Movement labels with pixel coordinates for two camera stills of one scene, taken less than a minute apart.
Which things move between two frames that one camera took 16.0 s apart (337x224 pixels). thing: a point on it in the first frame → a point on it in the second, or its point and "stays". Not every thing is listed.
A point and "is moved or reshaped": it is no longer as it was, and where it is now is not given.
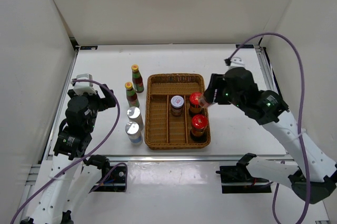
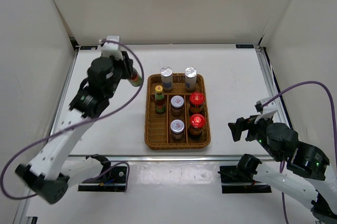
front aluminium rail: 165,158 stays
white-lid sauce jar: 177,102 stays
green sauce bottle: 137,80 is moved or reshaped
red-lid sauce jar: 199,122 stays
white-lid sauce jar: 205,104 → 177,127
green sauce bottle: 132,98 → 160,106
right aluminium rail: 267,65 stays
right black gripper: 215,81 → 242,124
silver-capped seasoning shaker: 134,114 → 167,77
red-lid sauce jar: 195,99 stays
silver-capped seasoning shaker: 135,135 → 190,78
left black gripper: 108,95 → 126,65
